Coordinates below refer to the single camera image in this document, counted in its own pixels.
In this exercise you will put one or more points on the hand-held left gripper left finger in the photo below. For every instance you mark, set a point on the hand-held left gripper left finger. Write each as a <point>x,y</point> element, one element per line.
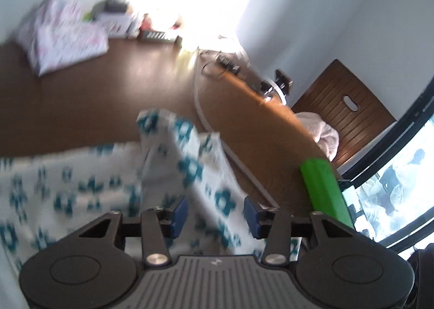
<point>179,216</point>

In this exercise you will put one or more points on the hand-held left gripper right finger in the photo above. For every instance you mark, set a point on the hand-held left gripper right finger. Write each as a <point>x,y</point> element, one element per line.
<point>252,217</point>

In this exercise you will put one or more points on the white cloth with teal flowers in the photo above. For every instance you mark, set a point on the white cloth with teal flowers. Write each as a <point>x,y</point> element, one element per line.
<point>101,173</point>

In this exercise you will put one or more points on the green plastic panel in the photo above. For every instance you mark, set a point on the green plastic panel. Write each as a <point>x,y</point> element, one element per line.
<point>322,187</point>

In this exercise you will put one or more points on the pale fluffy cloth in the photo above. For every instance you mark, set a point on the pale fluffy cloth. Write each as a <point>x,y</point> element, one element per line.
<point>322,132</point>

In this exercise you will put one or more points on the brown wooden slatted panel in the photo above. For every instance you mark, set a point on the brown wooden slatted panel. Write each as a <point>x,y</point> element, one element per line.
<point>339,119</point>

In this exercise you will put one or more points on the metal phone holder stand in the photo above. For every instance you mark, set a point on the metal phone holder stand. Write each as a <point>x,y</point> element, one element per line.
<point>264,87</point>

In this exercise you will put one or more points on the black phone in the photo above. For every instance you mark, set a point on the black phone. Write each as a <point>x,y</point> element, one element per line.
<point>283,80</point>

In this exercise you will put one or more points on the black adapter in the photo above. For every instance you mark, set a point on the black adapter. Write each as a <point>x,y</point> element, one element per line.
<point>225,64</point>

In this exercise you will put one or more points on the dark green box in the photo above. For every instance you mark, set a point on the dark green box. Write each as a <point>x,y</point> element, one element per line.
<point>156,35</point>

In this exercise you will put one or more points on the flat grey tin box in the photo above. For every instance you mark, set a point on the flat grey tin box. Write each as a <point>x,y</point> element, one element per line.
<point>115,24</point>

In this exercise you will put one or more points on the pink floral cloth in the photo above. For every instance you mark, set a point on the pink floral cloth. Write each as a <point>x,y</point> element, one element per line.
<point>61,41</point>

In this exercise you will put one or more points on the small black box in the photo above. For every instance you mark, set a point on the small black box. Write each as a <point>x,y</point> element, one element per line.
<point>112,6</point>

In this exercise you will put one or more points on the black window frame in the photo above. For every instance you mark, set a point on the black window frame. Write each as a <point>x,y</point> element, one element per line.
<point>383,149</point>

